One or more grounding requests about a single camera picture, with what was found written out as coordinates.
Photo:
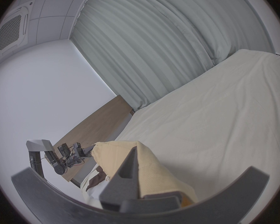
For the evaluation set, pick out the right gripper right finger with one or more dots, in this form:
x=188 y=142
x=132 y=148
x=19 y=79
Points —
x=158 y=204

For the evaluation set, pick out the white ceiling air conditioner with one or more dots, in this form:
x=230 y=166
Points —
x=11 y=31

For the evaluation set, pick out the bed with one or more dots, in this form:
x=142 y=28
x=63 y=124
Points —
x=200 y=125

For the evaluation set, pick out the beige shorts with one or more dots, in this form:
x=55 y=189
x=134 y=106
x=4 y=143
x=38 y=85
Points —
x=154 y=169

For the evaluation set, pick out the brown garment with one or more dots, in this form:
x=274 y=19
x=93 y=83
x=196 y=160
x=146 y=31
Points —
x=96 y=179

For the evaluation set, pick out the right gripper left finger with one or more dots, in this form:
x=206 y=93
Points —
x=126 y=178

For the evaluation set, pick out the white garment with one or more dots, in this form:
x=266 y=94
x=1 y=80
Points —
x=99 y=190

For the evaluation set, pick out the pale grey-green curtain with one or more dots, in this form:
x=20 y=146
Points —
x=130 y=43
x=212 y=15

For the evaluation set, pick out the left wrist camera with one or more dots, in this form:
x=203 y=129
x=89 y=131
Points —
x=77 y=145

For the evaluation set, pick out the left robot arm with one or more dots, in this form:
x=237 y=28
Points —
x=39 y=146

